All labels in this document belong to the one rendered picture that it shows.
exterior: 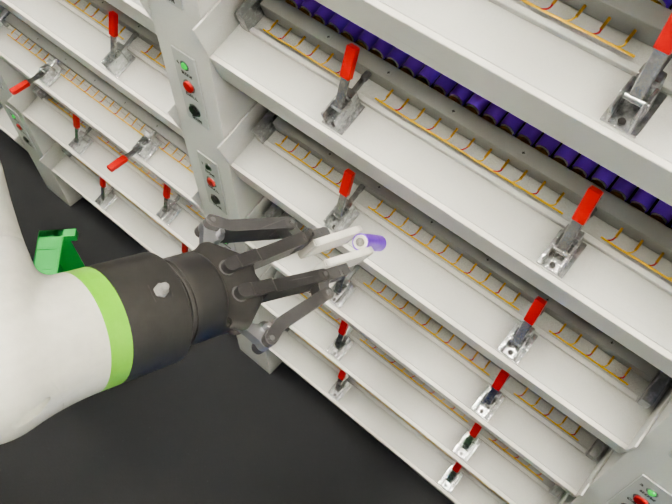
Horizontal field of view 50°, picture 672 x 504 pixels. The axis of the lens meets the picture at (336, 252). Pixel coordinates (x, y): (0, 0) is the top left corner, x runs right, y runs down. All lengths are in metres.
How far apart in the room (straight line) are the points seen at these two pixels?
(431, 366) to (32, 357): 0.67
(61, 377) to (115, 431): 1.15
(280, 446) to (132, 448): 0.31
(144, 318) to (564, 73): 0.35
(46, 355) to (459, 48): 0.37
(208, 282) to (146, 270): 0.05
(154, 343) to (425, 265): 0.44
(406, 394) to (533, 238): 0.59
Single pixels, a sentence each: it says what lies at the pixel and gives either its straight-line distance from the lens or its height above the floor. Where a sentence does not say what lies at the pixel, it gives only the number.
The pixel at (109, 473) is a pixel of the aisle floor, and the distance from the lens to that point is 1.63.
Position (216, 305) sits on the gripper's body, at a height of 1.00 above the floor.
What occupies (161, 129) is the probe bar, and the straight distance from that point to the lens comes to 1.28.
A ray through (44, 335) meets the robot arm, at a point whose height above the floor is 1.08.
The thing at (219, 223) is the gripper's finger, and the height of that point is 0.98.
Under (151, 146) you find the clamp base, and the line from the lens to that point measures 1.29.
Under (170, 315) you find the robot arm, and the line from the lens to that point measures 0.55.
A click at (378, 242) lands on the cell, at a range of 0.77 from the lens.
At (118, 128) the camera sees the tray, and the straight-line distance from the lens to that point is 1.35.
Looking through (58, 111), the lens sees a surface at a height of 0.37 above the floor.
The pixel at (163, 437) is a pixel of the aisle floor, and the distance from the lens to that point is 1.63.
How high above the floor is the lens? 1.51
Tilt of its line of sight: 58 degrees down
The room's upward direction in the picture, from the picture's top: straight up
